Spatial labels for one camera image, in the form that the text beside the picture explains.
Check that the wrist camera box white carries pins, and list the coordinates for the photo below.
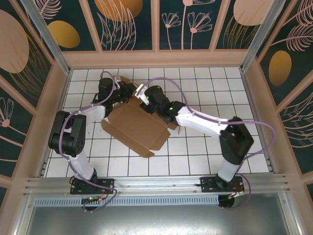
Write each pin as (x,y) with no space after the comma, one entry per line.
(118,79)
(141,93)

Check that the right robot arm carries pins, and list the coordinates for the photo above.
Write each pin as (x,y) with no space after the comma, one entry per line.
(200,120)

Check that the grey metal sheet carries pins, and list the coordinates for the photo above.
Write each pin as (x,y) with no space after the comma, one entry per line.
(156,220)

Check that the brown cardboard paper box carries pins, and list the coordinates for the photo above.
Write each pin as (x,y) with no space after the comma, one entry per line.
(137,127)

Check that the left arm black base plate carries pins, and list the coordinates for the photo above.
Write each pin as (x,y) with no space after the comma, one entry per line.
(105,184)

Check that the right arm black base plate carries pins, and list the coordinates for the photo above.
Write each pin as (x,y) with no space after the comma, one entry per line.
(207,184)

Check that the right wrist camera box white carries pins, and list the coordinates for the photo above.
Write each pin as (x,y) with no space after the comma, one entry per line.
(141,93)

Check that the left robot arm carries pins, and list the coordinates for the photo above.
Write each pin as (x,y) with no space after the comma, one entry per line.
(73,137)

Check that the aluminium frame rail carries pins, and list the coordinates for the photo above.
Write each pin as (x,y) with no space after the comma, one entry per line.
(156,184)

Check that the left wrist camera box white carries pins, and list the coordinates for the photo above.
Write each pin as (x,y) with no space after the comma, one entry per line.
(118,79)

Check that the aluminium corner post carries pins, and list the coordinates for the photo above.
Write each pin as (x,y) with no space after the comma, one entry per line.
(49,39)
(261,34)

